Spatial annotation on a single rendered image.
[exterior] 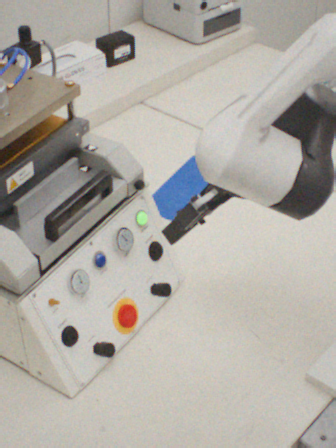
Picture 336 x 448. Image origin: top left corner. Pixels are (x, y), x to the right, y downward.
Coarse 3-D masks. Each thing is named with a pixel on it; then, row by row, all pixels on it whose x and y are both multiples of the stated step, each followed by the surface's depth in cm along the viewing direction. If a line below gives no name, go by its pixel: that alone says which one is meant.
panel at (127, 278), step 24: (120, 216) 123; (96, 240) 119; (144, 240) 127; (72, 264) 115; (120, 264) 123; (144, 264) 127; (168, 264) 132; (48, 288) 111; (96, 288) 119; (120, 288) 123; (144, 288) 127; (48, 312) 111; (72, 312) 114; (96, 312) 118; (144, 312) 127; (96, 336) 118; (120, 336) 122; (72, 360) 114; (96, 360) 118
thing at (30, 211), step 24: (72, 168) 120; (48, 192) 116; (72, 192) 120; (120, 192) 122; (24, 216) 113; (96, 216) 118; (24, 240) 110; (48, 240) 110; (72, 240) 114; (48, 264) 110
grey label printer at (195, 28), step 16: (144, 0) 210; (160, 0) 205; (176, 0) 200; (192, 0) 195; (208, 0) 197; (224, 0) 201; (240, 0) 206; (144, 16) 213; (160, 16) 208; (176, 16) 203; (192, 16) 198; (208, 16) 199; (224, 16) 204; (240, 16) 208; (176, 32) 206; (192, 32) 201; (208, 32) 202; (224, 32) 207
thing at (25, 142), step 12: (48, 120) 120; (60, 120) 120; (36, 132) 118; (48, 132) 118; (12, 144) 115; (24, 144) 115; (36, 144) 116; (0, 156) 112; (12, 156) 112; (0, 168) 110
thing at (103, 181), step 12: (96, 180) 115; (108, 180) 117; (84, 192) 113; (96, 192) 115; (108, 192) 119; (72, 204) 111; (84, 204) 114; (48, 216) 109; (60, 216) 109; (72, 216) 112; (48, 228) 109
